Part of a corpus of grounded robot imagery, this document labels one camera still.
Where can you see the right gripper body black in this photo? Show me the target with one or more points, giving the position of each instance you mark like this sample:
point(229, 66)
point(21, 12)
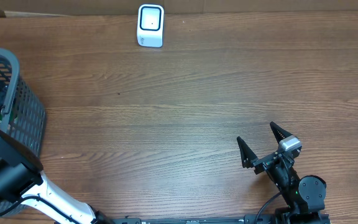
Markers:
point(266, 163)

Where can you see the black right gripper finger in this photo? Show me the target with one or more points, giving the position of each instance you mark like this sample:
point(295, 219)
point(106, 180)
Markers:
point(279, 132)
point(248, 157)

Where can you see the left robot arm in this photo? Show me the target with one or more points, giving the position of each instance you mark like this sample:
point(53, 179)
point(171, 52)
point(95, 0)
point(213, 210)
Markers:
point(23, 181)

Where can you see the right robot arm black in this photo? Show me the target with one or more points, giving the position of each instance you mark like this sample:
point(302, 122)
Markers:
point(299, 200)

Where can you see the white barcode scanner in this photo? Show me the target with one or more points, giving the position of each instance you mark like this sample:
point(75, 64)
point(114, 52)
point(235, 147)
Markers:
point(150, 25)

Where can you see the grey plastic shopping basket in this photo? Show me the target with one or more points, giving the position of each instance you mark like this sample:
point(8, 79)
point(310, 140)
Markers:
point(22, 115)

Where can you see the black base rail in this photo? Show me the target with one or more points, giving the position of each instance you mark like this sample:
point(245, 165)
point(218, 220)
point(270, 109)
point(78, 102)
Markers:
point(197, 220)

